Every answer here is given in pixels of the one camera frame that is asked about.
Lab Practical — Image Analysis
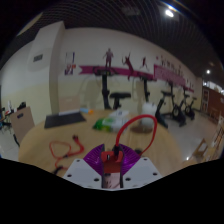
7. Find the red charger cable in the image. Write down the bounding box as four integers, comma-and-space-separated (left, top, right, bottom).
113, 114, 158, 158

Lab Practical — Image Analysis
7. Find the green wet wipes pack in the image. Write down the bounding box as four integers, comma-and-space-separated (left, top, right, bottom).
92, 117, 126, 133

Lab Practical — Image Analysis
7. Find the brown wooden cabinet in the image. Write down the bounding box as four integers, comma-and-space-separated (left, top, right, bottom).
200, 85, 224, 121

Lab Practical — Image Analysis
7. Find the white wall poster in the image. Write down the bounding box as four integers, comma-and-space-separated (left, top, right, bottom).
64, 51, 76, 66

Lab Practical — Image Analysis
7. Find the brown chair with handle cutout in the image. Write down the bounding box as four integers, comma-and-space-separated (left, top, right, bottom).
9, 106, 36, 145

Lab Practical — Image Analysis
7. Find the purple orange wall poster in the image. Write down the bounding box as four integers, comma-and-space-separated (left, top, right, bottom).
64, 64, 77, 76

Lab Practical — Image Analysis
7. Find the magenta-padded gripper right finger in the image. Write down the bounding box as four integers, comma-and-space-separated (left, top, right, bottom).
118, 143, 163, 190

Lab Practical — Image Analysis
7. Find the grey wall sign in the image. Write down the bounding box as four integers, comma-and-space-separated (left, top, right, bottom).
32, 53, 44, 63

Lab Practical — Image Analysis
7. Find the light wooden chair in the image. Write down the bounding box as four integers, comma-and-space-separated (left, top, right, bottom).
192, 138, 209, 158
206, 114, 224, 163

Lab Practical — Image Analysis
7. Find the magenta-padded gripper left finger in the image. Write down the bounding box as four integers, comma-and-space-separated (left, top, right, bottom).
62, 143, 107, 190

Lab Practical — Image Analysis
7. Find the black exercise bike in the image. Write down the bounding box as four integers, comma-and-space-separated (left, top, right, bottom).
182, 87, 198, 121
93, 65, 132, 111
168, 81, 188, 128
138, 74, 175, 129

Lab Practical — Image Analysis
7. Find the magenta wall banner decal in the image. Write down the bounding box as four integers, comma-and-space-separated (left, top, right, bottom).
78, 64, 195, 94

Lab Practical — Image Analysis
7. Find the brown round coaster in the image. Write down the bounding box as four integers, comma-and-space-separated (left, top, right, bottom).
130, 123, 153, 134

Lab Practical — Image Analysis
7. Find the white tissue pack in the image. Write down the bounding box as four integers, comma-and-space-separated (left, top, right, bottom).
108, 109, 130, 120

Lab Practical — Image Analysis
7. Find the blue orange small object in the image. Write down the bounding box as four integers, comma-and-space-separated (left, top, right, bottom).
79, 107, 95, 114

